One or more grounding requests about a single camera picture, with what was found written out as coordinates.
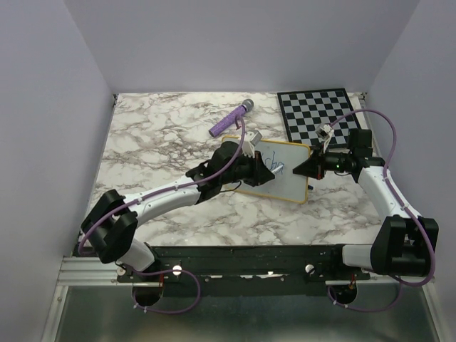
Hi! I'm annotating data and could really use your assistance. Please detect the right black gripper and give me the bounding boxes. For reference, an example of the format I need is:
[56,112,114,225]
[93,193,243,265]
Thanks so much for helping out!
[293,141,353,180]

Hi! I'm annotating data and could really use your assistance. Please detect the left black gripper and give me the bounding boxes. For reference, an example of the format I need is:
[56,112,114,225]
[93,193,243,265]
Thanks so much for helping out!
[220,150,275,187]

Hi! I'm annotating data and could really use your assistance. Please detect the white marker pen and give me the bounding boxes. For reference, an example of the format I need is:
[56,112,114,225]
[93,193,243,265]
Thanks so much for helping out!
[271,165,284,174]

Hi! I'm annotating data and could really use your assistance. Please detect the yellow framed whiteboard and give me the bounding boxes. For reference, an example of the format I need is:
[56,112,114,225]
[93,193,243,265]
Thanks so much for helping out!
[235,139,311,204]

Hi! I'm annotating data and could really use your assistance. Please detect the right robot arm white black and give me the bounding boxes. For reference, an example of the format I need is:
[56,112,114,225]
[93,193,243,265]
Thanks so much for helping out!
[293,129,439,279]

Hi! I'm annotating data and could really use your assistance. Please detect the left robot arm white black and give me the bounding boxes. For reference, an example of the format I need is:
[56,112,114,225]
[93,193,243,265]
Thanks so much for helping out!
[80,141,275,281]

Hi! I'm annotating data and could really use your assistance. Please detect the black grey chessboard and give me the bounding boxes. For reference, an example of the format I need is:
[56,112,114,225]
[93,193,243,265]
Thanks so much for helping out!
[277,88,367,148]

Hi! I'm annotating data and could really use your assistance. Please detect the purple toy microphone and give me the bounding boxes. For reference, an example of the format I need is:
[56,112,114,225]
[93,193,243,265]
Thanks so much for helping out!
[209,99,254,138]

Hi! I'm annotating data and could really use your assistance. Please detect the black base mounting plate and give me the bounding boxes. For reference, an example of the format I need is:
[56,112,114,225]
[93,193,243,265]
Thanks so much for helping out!
[117,244,370,298]

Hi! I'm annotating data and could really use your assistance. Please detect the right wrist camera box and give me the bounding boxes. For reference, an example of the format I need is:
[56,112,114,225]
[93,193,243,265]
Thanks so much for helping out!
[316,124,334,148]

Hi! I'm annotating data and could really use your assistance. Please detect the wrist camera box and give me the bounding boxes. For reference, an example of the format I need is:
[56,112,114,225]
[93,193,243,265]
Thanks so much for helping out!
[316,124,334,148]
[242,130,262,157]

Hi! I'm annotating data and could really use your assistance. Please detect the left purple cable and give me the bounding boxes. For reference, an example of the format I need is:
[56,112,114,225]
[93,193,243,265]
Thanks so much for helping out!
[77,115,248,315]

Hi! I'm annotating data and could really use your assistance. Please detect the purple cable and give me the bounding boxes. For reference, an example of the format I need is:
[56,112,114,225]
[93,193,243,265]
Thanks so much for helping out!
[77,115,248,315]
[326,108,438,311]

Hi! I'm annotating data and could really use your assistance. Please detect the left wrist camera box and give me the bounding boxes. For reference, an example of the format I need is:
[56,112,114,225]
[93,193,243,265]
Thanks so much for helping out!
[242,130,262,157]

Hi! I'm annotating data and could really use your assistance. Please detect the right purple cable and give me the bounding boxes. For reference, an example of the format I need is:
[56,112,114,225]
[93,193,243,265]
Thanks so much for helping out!
[326,108,438,311]

